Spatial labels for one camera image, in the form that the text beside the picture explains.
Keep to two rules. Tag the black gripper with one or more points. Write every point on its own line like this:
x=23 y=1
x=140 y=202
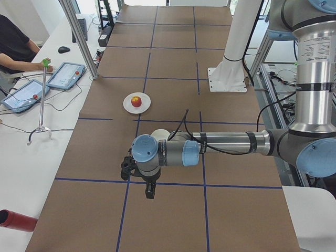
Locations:
x=148 y=180

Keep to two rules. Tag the red cylinder bottle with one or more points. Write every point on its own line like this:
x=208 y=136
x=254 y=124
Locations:
x=17 y=221

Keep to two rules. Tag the red yellow apple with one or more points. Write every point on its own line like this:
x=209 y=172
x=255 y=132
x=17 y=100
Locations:
x=136 y=101

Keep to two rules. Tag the white small bowl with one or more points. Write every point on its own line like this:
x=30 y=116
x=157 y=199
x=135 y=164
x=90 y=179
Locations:
x=160 y=134

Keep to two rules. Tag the aluminium frame post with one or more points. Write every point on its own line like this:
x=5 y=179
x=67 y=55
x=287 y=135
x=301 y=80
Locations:
x=80 y=39

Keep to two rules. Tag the far blue teach pendant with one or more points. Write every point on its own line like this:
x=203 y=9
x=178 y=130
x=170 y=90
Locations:
x=66 y=76

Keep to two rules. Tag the green handled reacher grabber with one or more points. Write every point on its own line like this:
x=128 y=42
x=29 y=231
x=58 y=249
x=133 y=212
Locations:
x=41 y=127

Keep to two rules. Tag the black computer mouse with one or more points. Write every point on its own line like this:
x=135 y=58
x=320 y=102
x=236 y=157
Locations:
x=63 y=49

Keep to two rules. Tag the white round plate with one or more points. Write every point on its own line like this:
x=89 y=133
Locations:
x=146 y=102

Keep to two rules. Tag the blue teach pendant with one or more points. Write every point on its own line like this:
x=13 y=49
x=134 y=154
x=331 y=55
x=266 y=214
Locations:
x=66 y=76
x=23 y=98

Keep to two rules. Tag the black keyboard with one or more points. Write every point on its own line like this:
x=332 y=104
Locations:
x=83 y=28

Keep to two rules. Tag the person hand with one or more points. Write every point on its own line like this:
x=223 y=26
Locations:
x=50 y=69

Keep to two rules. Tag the near blue teach pendant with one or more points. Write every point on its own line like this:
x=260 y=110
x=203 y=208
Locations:
x=23 y=98

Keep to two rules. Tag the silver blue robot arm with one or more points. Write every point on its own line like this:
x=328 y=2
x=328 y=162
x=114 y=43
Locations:
x=308 y=144

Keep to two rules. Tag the person in black shirt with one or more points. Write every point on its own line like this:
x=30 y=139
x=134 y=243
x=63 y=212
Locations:
x=17 y=49

